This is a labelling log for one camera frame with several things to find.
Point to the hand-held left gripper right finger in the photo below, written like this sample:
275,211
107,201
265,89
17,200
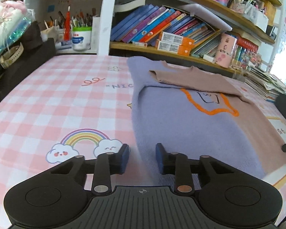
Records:
160,158

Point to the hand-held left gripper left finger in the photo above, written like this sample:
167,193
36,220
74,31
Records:
124,158

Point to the purple and pink sweater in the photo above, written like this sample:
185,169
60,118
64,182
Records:
181,124

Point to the stack of booklets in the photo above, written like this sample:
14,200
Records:
267,83

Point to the upright thick books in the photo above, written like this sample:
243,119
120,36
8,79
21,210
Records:
238,53

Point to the orange and white toothpaste box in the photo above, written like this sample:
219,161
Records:
171,49
176,39

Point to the white charger plug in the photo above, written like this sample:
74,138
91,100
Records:
209,58

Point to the red thick dictionary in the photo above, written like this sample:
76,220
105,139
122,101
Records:
249,44

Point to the pink sticker tumbler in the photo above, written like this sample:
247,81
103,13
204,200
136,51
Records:
226,51

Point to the black small stand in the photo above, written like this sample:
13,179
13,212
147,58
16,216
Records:
270,32

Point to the white jar with green lid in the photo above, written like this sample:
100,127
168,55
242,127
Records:
81,39

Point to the black box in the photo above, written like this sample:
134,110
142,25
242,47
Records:
26,69

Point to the white organizer box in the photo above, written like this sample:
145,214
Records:
259,19

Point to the row of colourful children's books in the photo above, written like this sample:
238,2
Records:
143,23

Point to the white wooden bookshelf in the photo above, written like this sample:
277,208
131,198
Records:
107,16

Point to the red tassel ornament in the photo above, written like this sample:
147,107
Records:
67,26

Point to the beige pen cup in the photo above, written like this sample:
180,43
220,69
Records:
50,34

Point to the bunch of pencils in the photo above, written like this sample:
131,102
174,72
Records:
81,20

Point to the cream wrist watch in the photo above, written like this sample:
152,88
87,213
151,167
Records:
10,57

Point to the brown plush toy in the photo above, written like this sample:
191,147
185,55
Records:
33,35

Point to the black thick book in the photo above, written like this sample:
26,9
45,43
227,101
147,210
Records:
131,3

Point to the pink and white wrapped bouquet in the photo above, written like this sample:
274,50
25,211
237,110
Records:
4,26

